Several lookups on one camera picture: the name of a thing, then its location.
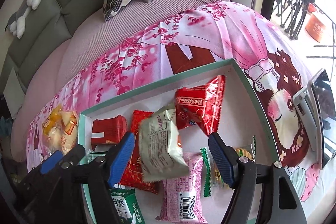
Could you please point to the green milk biscuit pack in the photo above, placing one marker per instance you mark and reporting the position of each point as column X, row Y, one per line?
column 126, row 204

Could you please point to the pink cartoon tablecloth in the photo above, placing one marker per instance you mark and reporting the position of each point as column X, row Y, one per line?
column 275, row 67

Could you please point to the pink sofa seat cover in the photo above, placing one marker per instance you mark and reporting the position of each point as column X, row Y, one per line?
column 56, row 55

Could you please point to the red gold packet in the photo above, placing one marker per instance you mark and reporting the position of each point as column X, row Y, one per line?
column 133, row 175

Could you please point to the yellow soft bread packet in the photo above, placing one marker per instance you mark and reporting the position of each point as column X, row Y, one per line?
column 52, row 119

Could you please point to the red crinkled snack packet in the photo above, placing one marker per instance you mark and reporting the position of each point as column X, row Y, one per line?
column 200, row 105

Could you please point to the light grey left cushion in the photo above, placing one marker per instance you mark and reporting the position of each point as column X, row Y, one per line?
column 13, row 93

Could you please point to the red wafer snack pack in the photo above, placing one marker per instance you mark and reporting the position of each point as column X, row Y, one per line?
column 108, row 131

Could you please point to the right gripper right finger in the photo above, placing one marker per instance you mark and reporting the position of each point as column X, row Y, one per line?
column 279, row 202

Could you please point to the pink snack packet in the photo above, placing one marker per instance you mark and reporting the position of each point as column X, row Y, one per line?
column 182, row 196

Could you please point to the orange bucket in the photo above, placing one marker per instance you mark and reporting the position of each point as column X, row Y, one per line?
column 315, row 26

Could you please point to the pale green striped packet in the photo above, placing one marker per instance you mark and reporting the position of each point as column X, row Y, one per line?
column 93, row 155

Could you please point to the teal shallow box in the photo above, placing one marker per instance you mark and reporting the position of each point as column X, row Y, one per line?
column 241, row 117

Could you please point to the cream white snack packet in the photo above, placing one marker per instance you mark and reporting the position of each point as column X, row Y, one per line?
column 160, row 146

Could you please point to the grey white plush toy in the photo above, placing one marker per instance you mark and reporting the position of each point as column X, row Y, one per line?
column 17, row 22

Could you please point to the green cow biscuit packet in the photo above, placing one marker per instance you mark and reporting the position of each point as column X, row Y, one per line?
column 221, row 163

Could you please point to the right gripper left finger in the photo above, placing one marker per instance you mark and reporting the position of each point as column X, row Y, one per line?
column 100, row 175

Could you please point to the swiss roll beige packet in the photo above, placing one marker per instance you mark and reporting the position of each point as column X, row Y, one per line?
column 62, row 135

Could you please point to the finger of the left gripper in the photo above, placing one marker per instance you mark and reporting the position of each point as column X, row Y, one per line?
column 70, row 162
column 51, row 162

